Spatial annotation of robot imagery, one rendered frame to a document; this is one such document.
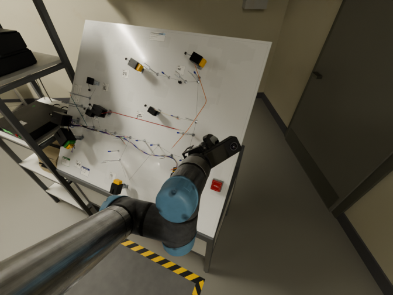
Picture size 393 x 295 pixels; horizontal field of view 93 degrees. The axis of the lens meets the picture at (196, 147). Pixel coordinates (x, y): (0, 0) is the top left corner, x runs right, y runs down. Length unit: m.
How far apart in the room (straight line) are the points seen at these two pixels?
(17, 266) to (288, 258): 2.03
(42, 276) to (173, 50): 1.07
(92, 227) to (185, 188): 0.16
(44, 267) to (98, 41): 1.35
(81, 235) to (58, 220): 2.18
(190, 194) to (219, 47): 0.88
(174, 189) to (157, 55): 0.97
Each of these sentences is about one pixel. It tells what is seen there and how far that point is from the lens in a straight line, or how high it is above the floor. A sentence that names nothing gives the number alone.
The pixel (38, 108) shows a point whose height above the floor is 1.12.
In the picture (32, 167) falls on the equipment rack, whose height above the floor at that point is 0.66.
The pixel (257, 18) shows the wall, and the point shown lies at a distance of 3.57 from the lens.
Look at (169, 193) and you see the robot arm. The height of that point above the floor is 1.62.
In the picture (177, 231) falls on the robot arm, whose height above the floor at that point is 1.52.
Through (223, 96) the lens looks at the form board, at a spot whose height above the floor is 1.43.
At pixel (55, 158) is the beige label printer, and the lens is 1.81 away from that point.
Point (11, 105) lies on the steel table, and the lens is 4.42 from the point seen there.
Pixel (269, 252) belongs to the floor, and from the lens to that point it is 2.10.
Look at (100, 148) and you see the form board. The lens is 1.35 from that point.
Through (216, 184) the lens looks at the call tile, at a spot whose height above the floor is 1.11.
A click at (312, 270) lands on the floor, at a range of 2.21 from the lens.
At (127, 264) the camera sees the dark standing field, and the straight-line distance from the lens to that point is 2.05.
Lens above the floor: 1.90
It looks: 44 degrees down
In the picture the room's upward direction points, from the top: 1 degrees clockwise
